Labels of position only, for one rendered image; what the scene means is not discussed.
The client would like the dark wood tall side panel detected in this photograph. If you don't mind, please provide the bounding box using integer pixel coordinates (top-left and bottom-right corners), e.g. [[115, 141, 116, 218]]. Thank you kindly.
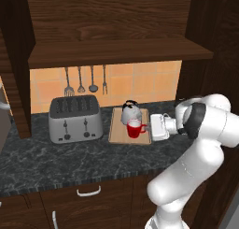
[[0, 0, 37, 140]]

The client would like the grey appliance with handle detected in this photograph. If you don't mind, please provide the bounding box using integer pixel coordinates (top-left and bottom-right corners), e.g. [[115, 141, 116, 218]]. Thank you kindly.
[[0, 78, 14, 154]]

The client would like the hanging slotted spatula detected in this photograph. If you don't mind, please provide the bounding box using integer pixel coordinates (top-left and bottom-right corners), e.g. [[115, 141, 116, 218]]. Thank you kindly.
[[63, 66, 76, 97]]

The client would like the dark wood base cupboard door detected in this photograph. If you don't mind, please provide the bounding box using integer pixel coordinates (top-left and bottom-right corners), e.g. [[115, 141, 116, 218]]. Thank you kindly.
[[41, 201, 135, 229]]

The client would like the silver kettle with black handle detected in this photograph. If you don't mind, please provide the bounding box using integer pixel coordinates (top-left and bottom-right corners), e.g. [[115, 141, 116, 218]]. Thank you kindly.
[[120, 99, 143, 126]]

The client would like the silver four-slot toaster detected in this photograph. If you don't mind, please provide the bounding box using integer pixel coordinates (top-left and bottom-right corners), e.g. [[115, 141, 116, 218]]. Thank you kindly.
[[48, 94, 105, 145]]

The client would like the white cupboard door handle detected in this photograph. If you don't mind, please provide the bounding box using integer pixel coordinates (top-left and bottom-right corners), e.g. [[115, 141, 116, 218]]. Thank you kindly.
[[51, 210, 60, 229]]

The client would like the dark wood tall side cabinet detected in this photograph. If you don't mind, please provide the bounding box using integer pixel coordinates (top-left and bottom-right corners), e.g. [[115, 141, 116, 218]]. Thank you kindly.
[[176, 0, 239, 229]]

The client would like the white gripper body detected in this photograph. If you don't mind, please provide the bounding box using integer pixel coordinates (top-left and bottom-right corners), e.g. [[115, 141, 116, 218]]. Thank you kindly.
[[150, 113, 171, 142]]

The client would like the red mug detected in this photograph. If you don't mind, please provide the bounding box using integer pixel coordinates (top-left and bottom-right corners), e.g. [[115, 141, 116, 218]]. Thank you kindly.
[[126, 119, 148, 139]]

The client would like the hanging meat fork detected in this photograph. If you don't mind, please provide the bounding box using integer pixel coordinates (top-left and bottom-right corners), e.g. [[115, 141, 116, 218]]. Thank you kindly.
[[102, 64, 109, 95]]

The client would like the light wooden tray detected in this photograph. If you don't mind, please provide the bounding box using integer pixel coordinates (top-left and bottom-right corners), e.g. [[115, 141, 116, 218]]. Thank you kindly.
[[107, 107, 152, 146]]

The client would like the dark wood drawer front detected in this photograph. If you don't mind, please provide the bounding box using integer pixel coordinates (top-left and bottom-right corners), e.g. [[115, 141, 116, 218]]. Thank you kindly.
[[38, 177, 134, 210]]

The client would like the hanging ladle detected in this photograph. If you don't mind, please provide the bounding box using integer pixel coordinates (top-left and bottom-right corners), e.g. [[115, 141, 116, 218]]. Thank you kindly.
[[88, 64, 99, 93]]

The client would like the dark wood wall cabinet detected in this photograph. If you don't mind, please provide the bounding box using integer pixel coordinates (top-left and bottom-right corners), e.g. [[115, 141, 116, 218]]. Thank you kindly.
[[10, 0, 230, 70]]

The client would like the white drawer handle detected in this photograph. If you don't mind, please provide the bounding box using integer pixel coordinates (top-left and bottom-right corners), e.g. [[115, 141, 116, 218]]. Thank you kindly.
[[76, 185, 103, 198]]

